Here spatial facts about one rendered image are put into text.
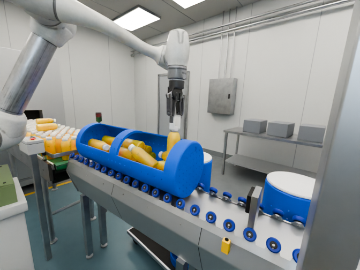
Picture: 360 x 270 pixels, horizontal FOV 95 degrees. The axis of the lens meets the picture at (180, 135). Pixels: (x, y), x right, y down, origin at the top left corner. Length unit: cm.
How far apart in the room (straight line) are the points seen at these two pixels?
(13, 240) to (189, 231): 72
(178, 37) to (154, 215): 83
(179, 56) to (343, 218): 70
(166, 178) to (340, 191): 58
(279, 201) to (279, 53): 334
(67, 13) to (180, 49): 43
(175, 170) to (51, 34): 80
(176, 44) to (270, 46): 338
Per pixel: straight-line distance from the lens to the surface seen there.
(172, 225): 87
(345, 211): 36
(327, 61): 387
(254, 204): 73
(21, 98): 107
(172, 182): 74
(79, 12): 85
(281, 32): 410
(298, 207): 95
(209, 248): 81
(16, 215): 98
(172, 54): 79
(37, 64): 104
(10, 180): 97
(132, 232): 193
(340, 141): 32
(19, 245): 106
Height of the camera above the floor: 143
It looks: 12 degrees down
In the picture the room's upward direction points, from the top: 2 degrees clockwise
